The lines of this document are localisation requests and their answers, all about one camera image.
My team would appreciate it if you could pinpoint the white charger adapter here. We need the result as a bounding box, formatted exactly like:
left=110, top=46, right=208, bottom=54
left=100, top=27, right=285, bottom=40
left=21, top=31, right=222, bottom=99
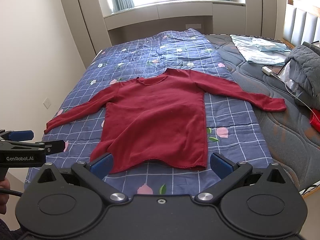
left=261, top=66, right=274, bottom=76

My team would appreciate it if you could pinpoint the red item at edge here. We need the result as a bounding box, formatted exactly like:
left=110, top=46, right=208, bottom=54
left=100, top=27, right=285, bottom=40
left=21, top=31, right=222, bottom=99
left=309, top=109, right=320, bottom=132

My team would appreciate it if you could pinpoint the white wall socket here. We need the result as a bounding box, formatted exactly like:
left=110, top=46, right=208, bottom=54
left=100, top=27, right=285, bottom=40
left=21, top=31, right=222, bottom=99
left=43, top=98, right=52, bottom=109

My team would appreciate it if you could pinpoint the blue plaid floral quilt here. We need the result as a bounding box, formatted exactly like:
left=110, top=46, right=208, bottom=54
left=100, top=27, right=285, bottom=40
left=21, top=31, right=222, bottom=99
left=43, top=29, right=283, bottom=196

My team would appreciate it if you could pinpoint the white charger cable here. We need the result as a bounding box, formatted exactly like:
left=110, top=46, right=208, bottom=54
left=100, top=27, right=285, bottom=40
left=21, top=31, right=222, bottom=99
left=272, top=73, right=320, bottom=120

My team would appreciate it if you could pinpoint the grey quilted blanket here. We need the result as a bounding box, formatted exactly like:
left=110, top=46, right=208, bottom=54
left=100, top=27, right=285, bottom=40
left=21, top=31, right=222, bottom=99
left=285, top=42, right=319, bottom=110

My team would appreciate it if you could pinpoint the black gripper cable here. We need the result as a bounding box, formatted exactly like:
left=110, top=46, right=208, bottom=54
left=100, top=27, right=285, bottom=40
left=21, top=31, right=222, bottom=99
left=0, top=187, right=25, bottom=197

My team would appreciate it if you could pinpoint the light blue folded cloth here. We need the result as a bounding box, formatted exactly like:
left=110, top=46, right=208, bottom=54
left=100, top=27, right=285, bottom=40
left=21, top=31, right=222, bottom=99
left=231, top=35, right=291, bottom=66

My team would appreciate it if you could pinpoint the silver foil bag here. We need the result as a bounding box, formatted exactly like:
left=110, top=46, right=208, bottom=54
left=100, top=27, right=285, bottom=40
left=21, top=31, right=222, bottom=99
left=278, top=59, right=305, bottom=94

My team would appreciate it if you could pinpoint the person's left hand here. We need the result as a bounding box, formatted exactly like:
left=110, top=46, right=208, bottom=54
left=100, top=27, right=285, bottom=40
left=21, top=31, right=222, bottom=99
left=0, top=178, right=10, bottom=215

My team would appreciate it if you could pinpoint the red long-sleeve sweater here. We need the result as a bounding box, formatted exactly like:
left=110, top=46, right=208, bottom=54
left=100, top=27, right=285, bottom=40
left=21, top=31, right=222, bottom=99
left=43, top=68, right=287, bottom=172

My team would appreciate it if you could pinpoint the dark grey quilted mattress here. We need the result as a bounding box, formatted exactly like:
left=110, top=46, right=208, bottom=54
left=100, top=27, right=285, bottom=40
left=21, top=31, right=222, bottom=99
left=205, top=34, right=320, bottom=193

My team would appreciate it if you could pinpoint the padded headboard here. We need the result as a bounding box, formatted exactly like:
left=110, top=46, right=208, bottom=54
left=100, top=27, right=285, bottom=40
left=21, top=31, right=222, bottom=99
left=282, top=0, right=320, bottom=48

